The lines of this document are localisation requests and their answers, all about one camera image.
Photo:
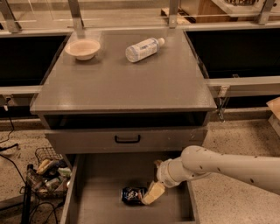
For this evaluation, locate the metal railing frame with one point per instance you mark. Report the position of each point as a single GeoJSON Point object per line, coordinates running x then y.
{"type": "Point", "coordinates": [239, 61]}

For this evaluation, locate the wire basket with items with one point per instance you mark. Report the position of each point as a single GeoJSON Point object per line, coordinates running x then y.
{"type": "Point", "coordinates": [50, 179]}

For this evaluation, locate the black drawer handle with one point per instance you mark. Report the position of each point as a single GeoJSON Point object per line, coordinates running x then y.
{"type": "Point", "coordinates": [127, 140]}

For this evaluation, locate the blue pepsi can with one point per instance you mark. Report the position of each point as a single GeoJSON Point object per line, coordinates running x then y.
{"type": "Point", "coordinates": [132, 196]}

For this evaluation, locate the wooden crate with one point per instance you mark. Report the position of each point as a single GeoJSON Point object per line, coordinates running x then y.
{"type": "Point", "coordinates": [215, 11]}

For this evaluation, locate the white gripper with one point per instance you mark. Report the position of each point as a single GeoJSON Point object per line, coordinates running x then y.
{"type": "Point", "coordinates": [164, 172]}

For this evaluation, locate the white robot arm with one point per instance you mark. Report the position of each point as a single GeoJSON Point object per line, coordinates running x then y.
{"type": "Point", "coordinates": [196, 162]}

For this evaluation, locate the grey top drawer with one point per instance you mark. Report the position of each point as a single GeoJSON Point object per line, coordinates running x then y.
{"type": "Point", "coordinates": [79, 141]}

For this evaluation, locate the white paper bowl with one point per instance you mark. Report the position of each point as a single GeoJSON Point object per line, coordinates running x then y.
{"type": "Point", "coordinates": [83, 49]}

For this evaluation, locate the grey drawer cabinet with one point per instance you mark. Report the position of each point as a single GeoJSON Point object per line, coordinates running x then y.
{"type": "Point", "coordinates": [165, 90]}

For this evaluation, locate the clear plastic water bottle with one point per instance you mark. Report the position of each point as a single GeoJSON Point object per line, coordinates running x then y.
{"type": "Point", "coordinates": [143, 49]}

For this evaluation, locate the grey open middle drawer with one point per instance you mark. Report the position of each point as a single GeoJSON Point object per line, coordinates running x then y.
{"type": "Point", "coordinates": [94, 194]}

